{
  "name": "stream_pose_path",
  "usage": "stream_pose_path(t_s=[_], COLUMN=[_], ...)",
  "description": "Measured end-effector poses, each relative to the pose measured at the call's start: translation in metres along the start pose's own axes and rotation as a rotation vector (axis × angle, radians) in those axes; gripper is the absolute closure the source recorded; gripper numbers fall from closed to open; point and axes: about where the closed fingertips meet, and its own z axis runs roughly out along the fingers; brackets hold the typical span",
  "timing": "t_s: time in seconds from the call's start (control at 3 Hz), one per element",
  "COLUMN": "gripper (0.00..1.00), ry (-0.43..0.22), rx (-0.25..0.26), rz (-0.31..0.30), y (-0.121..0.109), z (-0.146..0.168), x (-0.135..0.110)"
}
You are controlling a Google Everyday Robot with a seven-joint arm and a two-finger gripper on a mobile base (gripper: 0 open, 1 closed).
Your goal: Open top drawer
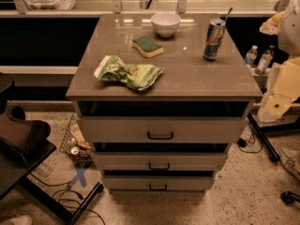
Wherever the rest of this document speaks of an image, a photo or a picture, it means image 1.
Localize small clear water bottle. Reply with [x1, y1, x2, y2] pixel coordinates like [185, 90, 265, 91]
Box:
[244, 45, 258, 68]

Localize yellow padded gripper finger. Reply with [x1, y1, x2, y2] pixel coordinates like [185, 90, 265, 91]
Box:
[260, 11, 284, 36]
[258, 92, 293, 122]

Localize clear bottle with green label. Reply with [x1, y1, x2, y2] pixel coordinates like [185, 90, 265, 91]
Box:
[254, 45, 275, 75]

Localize wire basket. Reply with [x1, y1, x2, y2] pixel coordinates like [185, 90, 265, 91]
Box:
[59, 113, 91, 161]

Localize black floor cables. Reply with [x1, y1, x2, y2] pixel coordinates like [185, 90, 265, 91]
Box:
[29, 172, 107, 225]

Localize black chair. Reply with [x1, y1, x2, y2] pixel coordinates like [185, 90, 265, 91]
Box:
[0, 73, 103, 225]

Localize blue tape cross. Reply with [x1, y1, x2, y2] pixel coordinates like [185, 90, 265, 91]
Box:
[67, 168, 87, 188]

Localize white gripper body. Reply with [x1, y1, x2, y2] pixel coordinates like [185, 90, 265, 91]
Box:
[271, 57, 300, 101]

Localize grey drawer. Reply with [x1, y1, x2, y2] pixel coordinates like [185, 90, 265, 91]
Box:
[92, 152, 227, 172]
[103, 176, 214, 191]
[77, 116, 248, 143]

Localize green chip bag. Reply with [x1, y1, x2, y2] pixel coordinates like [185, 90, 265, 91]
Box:
[94, 55, 164, 92]

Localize green yellow sponge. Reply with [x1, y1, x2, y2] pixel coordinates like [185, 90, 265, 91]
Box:
[131, 36, 164, 58]

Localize black object on floor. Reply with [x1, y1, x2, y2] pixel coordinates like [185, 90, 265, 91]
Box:
[280, 191, 300, 204]

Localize grey middle drawer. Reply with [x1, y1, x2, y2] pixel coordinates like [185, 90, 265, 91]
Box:
[92, 152, 227, 172]

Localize red soda can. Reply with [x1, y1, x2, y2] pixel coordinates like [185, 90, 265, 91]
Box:
[70, 146, 80, 161]

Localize grey top drawer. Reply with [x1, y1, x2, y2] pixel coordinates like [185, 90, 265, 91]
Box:
[77, 116, 248, 143]

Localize blue silver energy drink can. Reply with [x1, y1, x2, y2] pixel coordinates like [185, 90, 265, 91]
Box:
[202, 19, 226, 61]

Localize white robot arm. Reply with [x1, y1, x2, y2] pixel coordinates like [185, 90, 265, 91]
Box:
[258, 0, 300, 122]

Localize black stand leg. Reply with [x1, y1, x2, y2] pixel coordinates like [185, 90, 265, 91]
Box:
[247, 113, 300, 163]

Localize grey bottom drawer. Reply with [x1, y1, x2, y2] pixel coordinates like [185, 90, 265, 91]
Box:
[103, 176, 214, 191]

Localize white bowl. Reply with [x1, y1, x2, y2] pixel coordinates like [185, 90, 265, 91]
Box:
[151, 12, 181, 38]

